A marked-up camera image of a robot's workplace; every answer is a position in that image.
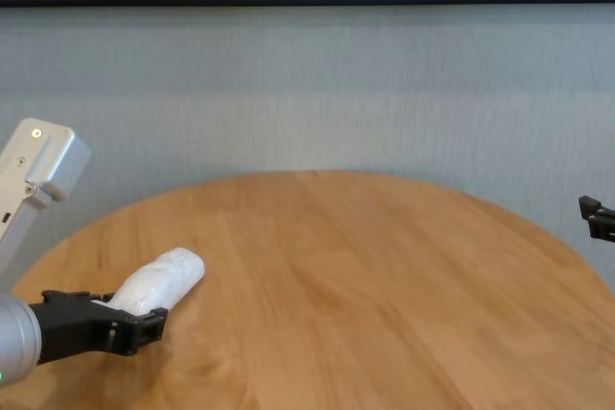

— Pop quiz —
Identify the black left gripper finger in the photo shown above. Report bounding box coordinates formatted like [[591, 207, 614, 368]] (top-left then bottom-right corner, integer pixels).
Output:
[[108, 306, 170, 358], [84, 290, 116, 307]]

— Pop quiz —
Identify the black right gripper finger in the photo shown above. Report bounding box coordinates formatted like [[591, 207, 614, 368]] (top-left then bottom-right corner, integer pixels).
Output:
[[578, 194, 615, 240]]

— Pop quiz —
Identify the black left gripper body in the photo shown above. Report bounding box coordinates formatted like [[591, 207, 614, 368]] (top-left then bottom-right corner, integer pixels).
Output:
[[28, 289, 117, 367]]

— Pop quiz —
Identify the white plastic-wrapped sandbag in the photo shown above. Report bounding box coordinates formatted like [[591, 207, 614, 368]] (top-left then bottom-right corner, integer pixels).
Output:
[[102, 246, 208, 317]]

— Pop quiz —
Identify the black horizontal wall rail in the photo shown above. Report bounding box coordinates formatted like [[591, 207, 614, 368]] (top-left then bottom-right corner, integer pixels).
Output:
[[0, 0, 615, 10]]

